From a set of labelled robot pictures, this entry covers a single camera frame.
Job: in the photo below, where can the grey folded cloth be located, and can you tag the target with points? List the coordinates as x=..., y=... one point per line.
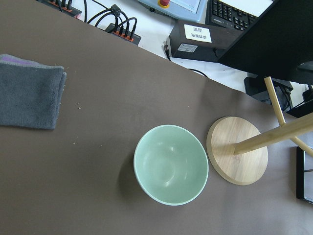
x=30, y=93

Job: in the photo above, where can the black computer monitor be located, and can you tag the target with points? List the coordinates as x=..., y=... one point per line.
x=277, y=43

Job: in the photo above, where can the mint green bowl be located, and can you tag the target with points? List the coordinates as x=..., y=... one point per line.
x=171, y=165

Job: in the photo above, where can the wooden cup tree stand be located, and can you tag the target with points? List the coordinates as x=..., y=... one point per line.
x=238, y=151

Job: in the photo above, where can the black labelled box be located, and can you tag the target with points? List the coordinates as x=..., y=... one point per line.
x=195, y=41

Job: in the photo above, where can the black orange usb hub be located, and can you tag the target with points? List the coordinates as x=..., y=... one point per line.
x=121, y=33

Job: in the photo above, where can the black wood-grain tray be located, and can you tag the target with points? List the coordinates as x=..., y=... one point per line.
x=304, y=176

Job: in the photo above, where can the black keyboard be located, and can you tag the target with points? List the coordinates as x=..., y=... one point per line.
x=221, y=14

